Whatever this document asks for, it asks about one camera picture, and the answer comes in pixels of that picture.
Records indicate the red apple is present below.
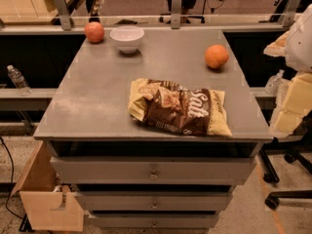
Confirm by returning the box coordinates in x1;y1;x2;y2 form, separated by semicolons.
84;21;104;43

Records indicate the black floor cable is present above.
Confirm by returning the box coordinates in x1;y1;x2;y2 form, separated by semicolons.
0;135;25;221

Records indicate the left metal bracket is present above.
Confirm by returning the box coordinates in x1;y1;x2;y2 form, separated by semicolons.
53;0;72;30

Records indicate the white bowl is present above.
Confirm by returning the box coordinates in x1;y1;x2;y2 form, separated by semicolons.
110;25;144;54

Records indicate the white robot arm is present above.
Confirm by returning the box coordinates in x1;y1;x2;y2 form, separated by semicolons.
263;5;312;138

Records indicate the grey drawer cabinet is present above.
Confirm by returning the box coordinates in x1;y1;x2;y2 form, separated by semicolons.
35;28;269;229

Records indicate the black office chair base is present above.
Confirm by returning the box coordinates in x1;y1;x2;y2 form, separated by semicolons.
259;115;312;211

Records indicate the clear sanitizer bottle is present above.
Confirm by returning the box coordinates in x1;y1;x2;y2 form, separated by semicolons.
264;69;284;96

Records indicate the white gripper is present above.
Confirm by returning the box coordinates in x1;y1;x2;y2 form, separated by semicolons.
273;72;312;135

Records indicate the open wooden drawer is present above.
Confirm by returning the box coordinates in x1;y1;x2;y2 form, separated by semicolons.
11;141;84;232

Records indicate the orange fruit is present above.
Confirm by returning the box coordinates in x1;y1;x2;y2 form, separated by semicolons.
205;45;229;69

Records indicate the right metal bracket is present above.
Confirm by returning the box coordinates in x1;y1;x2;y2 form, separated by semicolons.
281;0;301;27

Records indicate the middle metal bracket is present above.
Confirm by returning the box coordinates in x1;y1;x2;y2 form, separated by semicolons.
171;0;182;29

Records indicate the clear water bottle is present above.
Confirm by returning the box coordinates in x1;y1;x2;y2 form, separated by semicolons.
7;65;31;96

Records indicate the metal bracket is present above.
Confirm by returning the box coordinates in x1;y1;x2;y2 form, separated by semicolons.
171;0;182;29
281;0;301;27
53;0;72;30

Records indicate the brown chip bag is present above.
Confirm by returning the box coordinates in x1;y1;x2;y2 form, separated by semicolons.
128;78;232;137

